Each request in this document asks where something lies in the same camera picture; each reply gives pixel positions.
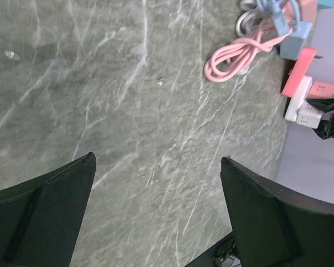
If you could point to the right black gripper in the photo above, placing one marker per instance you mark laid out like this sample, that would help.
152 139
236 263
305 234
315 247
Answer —
325 130

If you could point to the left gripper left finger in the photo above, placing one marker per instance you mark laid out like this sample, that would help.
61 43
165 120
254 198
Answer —
40 219

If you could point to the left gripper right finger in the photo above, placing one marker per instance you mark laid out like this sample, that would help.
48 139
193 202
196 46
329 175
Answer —
274 225

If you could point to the pink cube socket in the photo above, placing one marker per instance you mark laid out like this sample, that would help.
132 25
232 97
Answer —
321 90

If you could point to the white triangular power strip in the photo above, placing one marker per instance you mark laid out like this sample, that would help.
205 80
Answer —
298 98

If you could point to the light blue power strip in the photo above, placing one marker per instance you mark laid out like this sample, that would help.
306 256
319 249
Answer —
282 20

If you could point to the teal power strip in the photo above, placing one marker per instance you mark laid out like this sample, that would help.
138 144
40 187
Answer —
325 4

